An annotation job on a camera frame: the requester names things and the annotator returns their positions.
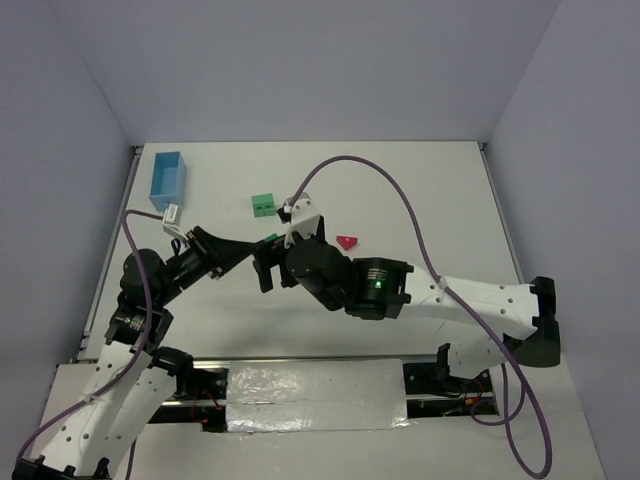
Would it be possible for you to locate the red triangular wooden block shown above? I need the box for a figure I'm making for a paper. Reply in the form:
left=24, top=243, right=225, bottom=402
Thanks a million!
left=336, top=235, right=358, bottom=251

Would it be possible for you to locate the green arched hospital block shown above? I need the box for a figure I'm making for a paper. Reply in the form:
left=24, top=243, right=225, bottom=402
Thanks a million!
left=251, top=193, right=276, bottom=218

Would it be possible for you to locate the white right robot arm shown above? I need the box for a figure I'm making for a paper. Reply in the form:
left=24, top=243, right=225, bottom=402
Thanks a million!
left=253, top=234, right=561, bottom=380

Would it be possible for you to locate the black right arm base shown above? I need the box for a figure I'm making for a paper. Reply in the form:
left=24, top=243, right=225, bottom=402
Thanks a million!
left=403, top=349, right=498, bottom=419

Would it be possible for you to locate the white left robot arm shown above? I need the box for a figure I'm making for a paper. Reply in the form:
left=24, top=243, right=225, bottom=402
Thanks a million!
left=12, top=227, right=258, bottom=479

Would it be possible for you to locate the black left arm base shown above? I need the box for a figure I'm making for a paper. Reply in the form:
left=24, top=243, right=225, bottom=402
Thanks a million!
left=151, top=347, right=229, bottom=401

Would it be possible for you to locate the blue plastic bin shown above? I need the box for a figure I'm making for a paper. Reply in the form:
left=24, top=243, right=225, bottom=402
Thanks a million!
left=149, top=151, right=187, bottom=213

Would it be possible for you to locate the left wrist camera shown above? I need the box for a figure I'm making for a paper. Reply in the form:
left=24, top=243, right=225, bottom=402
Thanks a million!
left=162, top=203, right=186, bottom=242

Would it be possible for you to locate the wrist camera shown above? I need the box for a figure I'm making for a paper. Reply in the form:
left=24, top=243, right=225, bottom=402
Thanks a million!
left=277, top=192, right=321, bottom=249
left=162, top=203, right=186, bottom=242

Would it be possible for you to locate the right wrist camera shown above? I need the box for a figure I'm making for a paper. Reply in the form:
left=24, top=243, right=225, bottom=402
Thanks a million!
left=277, top=192, right=321, bottom=249

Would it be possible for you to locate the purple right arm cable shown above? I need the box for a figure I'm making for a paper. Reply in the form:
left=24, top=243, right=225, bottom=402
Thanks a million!
left=289, top=155, right=551, bottom=476

